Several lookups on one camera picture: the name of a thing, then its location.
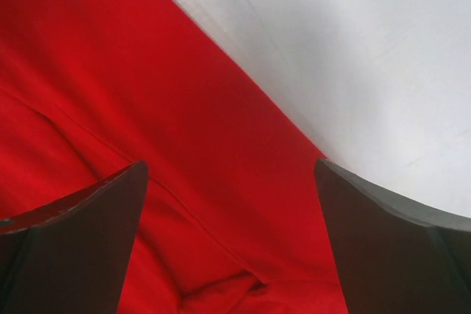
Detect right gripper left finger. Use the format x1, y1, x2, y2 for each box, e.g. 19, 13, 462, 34
1, 161, 149, 314

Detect red t shirt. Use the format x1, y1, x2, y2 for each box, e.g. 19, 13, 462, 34
1, 0, 347, 313

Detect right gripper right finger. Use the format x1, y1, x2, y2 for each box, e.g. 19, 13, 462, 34
314, 160, 470, 313

